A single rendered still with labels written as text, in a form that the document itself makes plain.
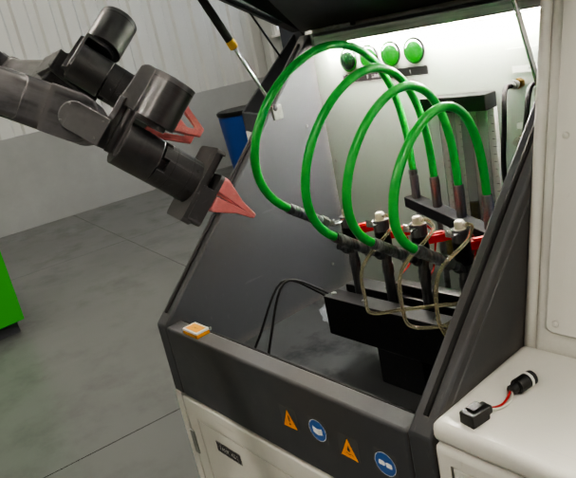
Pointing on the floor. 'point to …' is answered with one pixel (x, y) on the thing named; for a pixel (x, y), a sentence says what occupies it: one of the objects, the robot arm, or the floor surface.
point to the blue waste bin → (233, 131)
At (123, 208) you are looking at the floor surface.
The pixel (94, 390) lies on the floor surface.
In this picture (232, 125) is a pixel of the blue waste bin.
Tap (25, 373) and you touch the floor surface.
